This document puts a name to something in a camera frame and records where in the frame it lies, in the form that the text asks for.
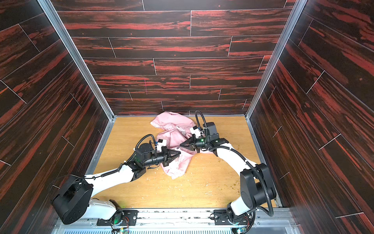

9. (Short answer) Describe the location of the aluminium front rail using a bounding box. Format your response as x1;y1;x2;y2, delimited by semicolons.
52;208;302;234

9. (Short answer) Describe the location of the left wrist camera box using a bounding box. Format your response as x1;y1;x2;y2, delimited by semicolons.
156;139;167;152

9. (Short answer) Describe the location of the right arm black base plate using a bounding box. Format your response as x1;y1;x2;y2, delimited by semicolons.
209;209;253;226

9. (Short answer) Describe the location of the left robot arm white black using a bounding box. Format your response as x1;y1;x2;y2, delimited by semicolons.
52;143;181;224

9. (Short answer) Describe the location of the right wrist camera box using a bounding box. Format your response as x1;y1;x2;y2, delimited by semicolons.
190;126;204;138

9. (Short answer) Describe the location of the pink zip-up jacket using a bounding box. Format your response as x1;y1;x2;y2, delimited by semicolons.
151;112;196;179

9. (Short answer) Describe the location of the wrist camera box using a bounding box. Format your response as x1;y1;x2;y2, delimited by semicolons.
156;139;167;152
190;126;204;138

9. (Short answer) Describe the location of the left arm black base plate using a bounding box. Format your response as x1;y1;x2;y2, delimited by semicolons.
96;210;138;227

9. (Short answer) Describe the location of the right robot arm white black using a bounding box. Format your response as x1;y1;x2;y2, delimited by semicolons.
180;137;276;223

